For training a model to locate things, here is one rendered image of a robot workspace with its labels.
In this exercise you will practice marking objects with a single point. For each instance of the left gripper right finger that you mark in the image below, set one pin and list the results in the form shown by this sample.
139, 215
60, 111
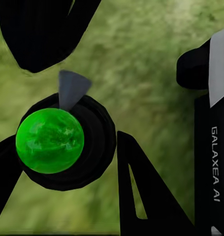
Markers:
165, 215

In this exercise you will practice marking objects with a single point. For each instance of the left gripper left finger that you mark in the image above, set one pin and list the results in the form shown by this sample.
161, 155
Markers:
10, 169

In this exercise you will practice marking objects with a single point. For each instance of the pesticide atomizer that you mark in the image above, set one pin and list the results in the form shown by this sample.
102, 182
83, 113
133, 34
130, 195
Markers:
67, 140

